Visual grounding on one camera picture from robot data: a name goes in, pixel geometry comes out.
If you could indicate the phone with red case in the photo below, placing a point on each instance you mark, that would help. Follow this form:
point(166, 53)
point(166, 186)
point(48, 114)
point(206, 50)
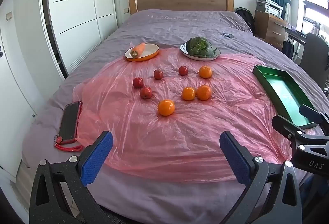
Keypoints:
point(69, 121)

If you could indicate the carrot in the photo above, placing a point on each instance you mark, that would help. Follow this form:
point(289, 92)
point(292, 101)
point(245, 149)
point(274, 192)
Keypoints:
point(137, 50)

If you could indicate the pink plastic sheet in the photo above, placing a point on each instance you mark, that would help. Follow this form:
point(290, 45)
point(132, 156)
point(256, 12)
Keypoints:
point(180, 141)

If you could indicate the black backpack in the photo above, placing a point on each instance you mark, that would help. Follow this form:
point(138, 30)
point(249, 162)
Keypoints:
point(245, 18)

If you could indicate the wall light switch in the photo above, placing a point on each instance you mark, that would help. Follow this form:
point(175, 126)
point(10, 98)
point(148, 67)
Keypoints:
point(9, 15)

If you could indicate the white round plate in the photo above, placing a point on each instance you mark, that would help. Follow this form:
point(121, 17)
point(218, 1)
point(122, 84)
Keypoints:
point(201, 58)

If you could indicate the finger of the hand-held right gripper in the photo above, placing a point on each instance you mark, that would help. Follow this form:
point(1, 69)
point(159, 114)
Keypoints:
point(312, 114)
point(285, 127)

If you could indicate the red apple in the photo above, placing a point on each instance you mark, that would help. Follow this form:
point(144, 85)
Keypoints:
point(138, 82)
point(145, 92)
point(183, 70)
point(158, 74)

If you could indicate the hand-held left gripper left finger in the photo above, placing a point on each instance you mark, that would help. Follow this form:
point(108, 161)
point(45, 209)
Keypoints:
point(99, 158)

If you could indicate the grey chair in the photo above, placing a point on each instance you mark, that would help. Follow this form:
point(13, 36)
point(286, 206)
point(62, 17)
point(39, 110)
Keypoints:
point(314, 51)

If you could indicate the dark blue cloth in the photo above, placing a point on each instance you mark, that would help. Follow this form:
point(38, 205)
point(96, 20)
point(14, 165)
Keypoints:
point(289, 45)

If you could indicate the wooden dresser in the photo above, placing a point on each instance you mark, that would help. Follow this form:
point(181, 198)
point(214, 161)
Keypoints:
point(267, 27)

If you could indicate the white wardrobe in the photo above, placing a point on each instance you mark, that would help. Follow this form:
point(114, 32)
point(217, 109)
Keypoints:
point(77, 8)

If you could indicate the bed with purple blanket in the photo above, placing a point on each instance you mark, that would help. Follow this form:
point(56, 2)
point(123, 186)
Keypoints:
point(180, 26)

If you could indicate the green leafy vegetable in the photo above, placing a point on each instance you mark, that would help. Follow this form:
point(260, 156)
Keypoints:
point(200, 46)

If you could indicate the white door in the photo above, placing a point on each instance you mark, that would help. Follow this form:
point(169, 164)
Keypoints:
point(15, 85)

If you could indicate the grey printer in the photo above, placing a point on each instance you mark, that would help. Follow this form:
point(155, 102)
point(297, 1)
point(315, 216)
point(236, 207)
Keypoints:
point(268, 6)

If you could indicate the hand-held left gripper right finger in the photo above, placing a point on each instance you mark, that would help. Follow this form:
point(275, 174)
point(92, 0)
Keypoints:
point(235, 159)

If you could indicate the wooden headboard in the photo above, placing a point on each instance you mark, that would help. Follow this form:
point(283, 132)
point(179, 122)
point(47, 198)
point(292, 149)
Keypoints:
point(180, 0)

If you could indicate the green rectangular tray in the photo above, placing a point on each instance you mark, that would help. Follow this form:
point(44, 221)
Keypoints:
point(285, 90)

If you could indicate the orange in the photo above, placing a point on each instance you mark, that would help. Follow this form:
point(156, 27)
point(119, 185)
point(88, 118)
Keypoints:
point(205, 72)
point(166, 107)
point(204, 92)
point(189, 93)

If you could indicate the orange oval dish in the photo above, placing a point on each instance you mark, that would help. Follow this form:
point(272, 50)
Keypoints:
point(151, 51)

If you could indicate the glass desk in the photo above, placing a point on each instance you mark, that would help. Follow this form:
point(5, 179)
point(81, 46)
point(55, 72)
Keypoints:
point(295, 32)

